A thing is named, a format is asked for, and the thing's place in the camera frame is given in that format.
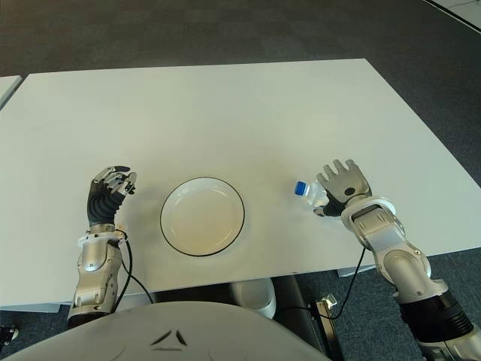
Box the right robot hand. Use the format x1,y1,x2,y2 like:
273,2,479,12
311,159,373,218

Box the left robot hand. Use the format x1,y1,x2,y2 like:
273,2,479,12
86,165,138,226

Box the clear water bottle blue cap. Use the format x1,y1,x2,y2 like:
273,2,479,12
293,180,331,211

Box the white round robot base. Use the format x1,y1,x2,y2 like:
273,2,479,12
229,280,277,320

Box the white plate black rim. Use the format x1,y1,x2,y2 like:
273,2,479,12
159,176,246,257

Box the grey robot torso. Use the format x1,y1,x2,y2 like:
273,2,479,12
3,300,328,361

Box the white side table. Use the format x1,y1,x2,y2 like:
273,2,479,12
0,74,23,110

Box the black support column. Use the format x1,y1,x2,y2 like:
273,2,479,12
272,276,345,361

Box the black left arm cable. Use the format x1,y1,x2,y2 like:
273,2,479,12
112,238,156,304

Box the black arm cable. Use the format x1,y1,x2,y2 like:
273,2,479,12
280,246,368,320
112,238,156,304

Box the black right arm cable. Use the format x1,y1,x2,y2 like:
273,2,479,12
280,246,368,320

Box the metal floor bracket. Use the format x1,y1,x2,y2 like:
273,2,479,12
315,293,339,320

